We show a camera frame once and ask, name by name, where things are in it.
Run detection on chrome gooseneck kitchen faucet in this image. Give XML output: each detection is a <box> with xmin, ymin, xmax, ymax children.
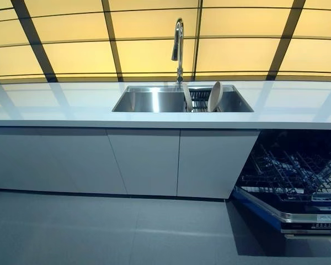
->
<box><xmin>170</xmin><ymin>17</ymin><xmax>185</xmax><ymax>84</ymax></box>

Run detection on stainless steel sink basin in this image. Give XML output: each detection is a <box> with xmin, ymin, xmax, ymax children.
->
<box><xmin>111</xmin><ymin>84</ymin><xmax>255</xmax><ymax>113</ymax></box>

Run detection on white cabinet door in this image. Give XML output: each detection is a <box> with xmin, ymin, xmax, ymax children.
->
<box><xmin>106</xmin><ymin>128</ymin><xmax>181</xmax><ymax>197</ymax></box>
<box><xmin>177</xmin><ymin>129</ymin><xmax>261</xmax><ymax>199</ymax></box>
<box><xmin>0</xmin><ymin>127</ymin><xmax>127</xmax><ymax>195</ymax></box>

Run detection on black wire dish drying rack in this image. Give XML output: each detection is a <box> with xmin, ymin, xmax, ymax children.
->
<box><xmin>185</xmin><ymin>87</ymin><xmax>220</xmax><ymax>113</ymax></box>

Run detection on beige round plate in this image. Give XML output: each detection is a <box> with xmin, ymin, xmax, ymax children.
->
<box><xmin>207</xmin><ymin>81</ymin><xmax>224</xmax><ymax>113</ymax></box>
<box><xmin>181</xmin><ymin>82</ymin><xmax>195</xmax><ymax>113</ymax></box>

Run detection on open dishwasher door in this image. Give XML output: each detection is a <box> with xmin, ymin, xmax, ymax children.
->
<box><xmin>231</xmin><ymin>185</ymin><xmax>331</xmax><ymax>236</ymax></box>

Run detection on black wire dishwasher rack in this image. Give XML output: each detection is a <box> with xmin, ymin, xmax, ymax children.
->
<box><xmin>241</xmin><ymin>143</ymin><xmax>331</xmax><ymax>204</ymax></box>

